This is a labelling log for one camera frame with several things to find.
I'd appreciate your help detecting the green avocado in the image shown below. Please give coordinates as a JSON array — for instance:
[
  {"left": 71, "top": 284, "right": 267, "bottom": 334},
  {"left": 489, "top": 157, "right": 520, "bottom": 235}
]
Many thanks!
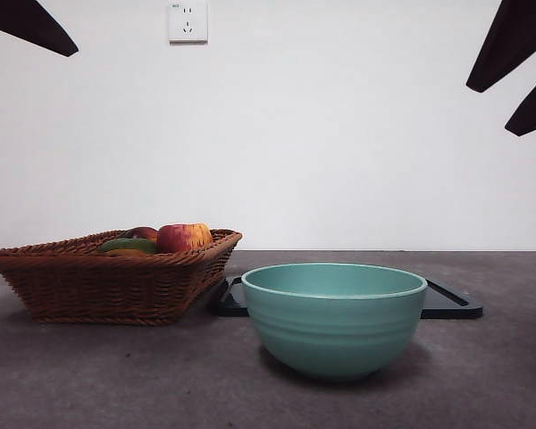
[{"left": 98, "top": 237, "right": 158, "bottom": 255}]

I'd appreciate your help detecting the brown wicker basket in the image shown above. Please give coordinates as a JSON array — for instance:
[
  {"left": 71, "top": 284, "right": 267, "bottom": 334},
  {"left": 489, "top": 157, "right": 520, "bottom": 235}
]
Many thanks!
[{"left": 0, "top": 228, "right": 243, "bottom": 326}]

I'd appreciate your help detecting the dark purple plum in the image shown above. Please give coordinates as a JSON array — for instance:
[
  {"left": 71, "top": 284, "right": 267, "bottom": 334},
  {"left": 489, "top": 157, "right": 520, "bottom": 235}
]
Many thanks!
[{"left": 120, "top": 226, "right": 158, "bottom": 242}]

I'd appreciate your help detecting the dark rectangular tray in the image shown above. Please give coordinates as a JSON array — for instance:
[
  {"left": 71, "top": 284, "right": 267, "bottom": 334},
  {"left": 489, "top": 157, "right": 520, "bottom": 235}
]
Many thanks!
[{"left": 214, "top": 275, "right": 483, "bottom": 319}]

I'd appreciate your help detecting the white wall socket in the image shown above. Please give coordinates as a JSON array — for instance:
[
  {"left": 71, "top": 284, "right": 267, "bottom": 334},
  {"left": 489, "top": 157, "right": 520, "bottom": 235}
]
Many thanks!
[{"left": 168, "top": 1, "right": 209, "bottom": 45}]

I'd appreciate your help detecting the teal ribbed bowl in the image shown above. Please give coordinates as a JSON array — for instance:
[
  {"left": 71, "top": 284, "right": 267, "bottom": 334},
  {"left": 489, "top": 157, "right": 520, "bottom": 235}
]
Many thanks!
[{"left": 240, "top": 262, "right": 429, "bottom": 382}]

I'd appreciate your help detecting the red yellow apple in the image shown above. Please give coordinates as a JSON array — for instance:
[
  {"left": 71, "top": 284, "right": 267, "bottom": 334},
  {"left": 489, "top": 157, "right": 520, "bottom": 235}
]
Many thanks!
[{"left": 155, "top": 223, "right": 214, "bottom": 254}]

